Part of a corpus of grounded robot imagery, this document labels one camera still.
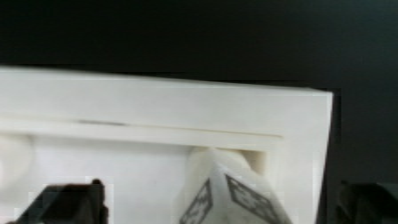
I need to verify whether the white leg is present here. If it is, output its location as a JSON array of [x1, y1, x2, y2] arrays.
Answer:
[[175, 147, 294, 224]]

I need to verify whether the white square table top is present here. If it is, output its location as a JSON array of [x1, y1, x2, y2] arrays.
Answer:
[[0, 66, 333, 224]]

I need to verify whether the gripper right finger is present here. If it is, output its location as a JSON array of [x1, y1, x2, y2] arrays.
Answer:
[[336, 182, 398, 224]]

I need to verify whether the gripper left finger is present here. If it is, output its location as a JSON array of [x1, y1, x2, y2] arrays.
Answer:
[[11, 179, 109, 224]]

